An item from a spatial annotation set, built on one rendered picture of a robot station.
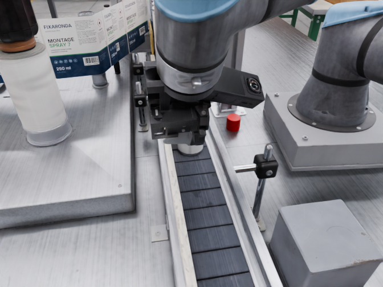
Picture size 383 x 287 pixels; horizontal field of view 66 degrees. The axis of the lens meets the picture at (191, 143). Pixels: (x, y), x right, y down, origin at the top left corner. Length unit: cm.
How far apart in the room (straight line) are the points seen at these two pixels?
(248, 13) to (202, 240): 31
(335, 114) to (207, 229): 37
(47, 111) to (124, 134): 15
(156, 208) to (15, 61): 34
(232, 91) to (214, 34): 14
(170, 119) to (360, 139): 41
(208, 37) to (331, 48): 42
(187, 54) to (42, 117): 41
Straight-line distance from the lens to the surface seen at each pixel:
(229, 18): 26
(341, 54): 64
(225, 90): 38
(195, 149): 56
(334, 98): 67
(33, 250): 56
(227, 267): 43
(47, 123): 64
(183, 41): 26
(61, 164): 61
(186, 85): 31
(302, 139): 62
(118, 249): 51
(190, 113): 39
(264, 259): 34
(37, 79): 60
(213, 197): 50
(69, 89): 87
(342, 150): 65
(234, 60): 75
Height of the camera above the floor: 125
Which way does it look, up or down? 38 degrees down
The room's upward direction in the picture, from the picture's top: straight up
